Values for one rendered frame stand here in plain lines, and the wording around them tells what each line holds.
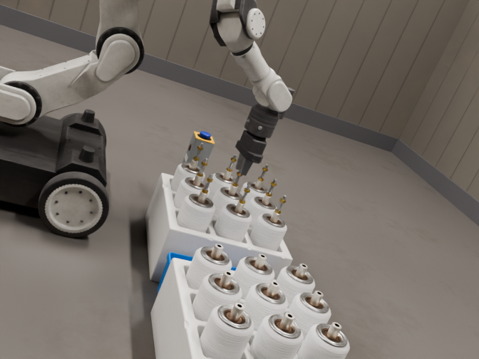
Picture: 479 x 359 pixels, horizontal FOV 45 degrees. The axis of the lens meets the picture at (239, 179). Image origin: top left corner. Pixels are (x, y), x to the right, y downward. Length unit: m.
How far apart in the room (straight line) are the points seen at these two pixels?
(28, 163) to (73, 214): 0.20
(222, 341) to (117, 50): 0.94
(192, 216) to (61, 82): 0.58
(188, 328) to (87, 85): 0.87
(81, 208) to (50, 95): 0.37
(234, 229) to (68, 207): 0.49
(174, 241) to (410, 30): 3.31
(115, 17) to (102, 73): 0.17
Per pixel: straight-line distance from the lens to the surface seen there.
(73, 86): 1.84
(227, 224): 1.68
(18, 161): 1.77
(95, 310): 1.53
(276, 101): 1.66
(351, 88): 4.53
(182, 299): 1.35
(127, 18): 1.80
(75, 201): 1.74
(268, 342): 1.25
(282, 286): 1.49
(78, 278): 1.62
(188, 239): 1.65
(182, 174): 1.86
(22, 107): 1.83
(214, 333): 1.21
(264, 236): 1.73
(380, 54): 4.55
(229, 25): 1.56
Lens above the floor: 0.90
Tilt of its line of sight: 19 degrees down
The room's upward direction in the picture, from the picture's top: 23 degrees clockwise
